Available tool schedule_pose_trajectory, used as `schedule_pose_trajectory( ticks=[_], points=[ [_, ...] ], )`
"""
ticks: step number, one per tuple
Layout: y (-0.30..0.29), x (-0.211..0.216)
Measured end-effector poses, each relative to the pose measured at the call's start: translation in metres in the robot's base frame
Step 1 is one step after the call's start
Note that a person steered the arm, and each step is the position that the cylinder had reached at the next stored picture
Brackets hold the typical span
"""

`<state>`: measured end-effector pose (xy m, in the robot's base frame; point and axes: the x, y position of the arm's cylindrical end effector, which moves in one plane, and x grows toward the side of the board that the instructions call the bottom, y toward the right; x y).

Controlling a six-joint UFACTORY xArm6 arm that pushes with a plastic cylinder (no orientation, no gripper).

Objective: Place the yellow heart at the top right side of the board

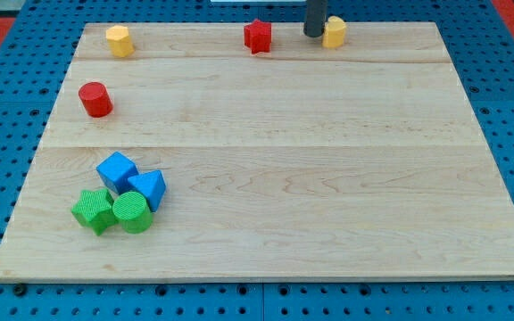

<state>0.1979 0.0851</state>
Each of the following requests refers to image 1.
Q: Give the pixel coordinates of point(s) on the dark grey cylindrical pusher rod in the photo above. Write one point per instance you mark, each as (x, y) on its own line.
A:
(315, 16)

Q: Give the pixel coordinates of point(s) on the yellow heart block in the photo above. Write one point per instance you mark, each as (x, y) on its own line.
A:
(334, 32)

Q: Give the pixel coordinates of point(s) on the wooden board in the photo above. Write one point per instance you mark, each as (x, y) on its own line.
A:
(364, 163)

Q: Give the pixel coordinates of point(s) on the red star block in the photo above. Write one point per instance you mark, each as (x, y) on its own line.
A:
(258, 36)

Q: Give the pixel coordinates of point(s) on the yellow hexagon block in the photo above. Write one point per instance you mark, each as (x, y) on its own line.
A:
(119, 41)

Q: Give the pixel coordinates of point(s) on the red cylinder block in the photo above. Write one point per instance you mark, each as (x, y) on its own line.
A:
(95, 99)

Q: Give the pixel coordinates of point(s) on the blue triangle block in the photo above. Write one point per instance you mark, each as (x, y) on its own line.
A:
(151, 185)

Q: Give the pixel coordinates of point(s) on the blue cube block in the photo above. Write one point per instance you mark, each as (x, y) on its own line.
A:
(115, 172)

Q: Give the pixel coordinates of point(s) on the green cylinder block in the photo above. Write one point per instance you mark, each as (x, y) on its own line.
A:
(132, 212)

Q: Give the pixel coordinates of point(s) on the green star block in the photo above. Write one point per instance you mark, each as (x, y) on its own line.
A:
(94, 210)

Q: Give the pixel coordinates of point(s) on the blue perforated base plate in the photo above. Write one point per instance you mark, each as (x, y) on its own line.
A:
(34, 59)

